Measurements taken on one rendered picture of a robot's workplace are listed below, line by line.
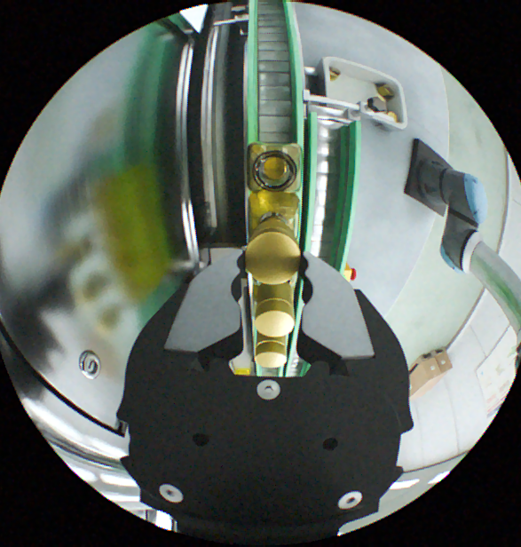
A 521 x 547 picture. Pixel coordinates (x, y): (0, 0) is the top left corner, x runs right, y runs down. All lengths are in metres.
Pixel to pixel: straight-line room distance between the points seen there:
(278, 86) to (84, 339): 0.46
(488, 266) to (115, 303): 0.59
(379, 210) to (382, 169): 0.13
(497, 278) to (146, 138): 0.59
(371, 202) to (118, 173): 0.58
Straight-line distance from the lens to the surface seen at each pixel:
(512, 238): 3.74
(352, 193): 0.34
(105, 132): 0.18
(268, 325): 0.17
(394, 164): 0.63
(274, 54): 0.48
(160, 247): 0.23
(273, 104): 0.41
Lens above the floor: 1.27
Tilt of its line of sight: 57 degrees down
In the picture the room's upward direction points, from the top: 174 degrees counter-clockwise
